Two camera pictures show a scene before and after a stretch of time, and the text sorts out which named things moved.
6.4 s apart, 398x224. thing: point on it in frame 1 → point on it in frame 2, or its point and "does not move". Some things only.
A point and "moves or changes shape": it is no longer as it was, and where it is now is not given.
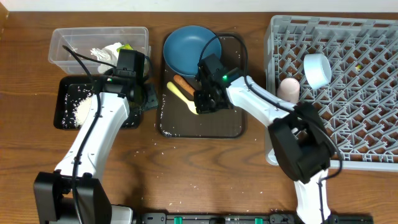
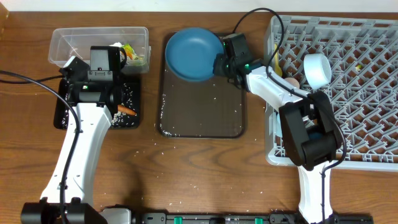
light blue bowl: [318, 70] does not move
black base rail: [245, 219] does not move
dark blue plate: [185, 47] does not move
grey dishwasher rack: [359, 106] does not move
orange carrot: [184, 84] moves or changes shape
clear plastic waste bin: [93, 50] does not move
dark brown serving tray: [175, 120] does not move
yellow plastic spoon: [191, 104] → [278, 69]
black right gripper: [201, 106] → [217, 66]
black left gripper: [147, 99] → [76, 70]
